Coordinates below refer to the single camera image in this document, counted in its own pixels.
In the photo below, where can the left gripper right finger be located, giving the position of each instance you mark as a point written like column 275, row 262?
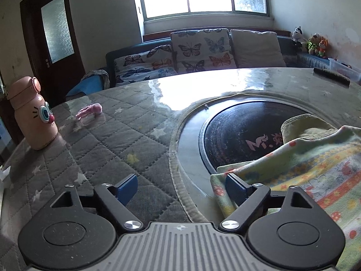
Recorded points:
column 250, row 200

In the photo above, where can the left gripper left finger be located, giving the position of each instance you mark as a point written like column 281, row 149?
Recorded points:
column 111, row 201

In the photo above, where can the colourful striped baby garment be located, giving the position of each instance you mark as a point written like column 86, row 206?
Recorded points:
column 323, row 160

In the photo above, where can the grey quilted star tablecloth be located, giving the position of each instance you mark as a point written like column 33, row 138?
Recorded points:
column 133, row 135

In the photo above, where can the black induction cooktop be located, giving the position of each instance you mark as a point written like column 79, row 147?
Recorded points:
column 243, row 131

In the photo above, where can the small pink hair clip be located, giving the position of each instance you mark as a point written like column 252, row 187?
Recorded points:
column 94, row 108

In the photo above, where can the pink cartoon thermos bottle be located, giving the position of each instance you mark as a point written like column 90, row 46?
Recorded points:
column 32, row 113

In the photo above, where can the blue grey cloth on sofa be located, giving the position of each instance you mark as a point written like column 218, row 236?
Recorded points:
column 94, row 81

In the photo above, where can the lying butterfly print cushion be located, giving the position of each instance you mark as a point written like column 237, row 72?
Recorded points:
column 153, row 64

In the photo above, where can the plain beige cushion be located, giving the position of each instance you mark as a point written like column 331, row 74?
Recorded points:
column 254, row 49

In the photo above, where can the black remote control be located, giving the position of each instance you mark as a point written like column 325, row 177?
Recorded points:
column 333, row 76

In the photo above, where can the upright butterfly print cushion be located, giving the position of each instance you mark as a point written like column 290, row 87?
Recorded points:
column 202, row 50

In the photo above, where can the clear plastic storage box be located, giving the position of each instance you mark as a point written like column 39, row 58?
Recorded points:
column 353, row 73

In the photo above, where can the dark blue sofa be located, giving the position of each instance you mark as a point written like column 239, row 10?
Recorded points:
column 291, row 55

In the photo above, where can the brown plush toy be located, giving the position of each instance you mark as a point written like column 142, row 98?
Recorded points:
column 313, row 43

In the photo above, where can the dark wooden glass door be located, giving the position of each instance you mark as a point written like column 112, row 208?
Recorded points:
column 52, row 48

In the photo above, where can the black white plush toy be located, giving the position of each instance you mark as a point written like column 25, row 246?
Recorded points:
column 299, row 40

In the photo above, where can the orange green plush toy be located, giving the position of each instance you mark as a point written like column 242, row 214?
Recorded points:
column 322, row 48

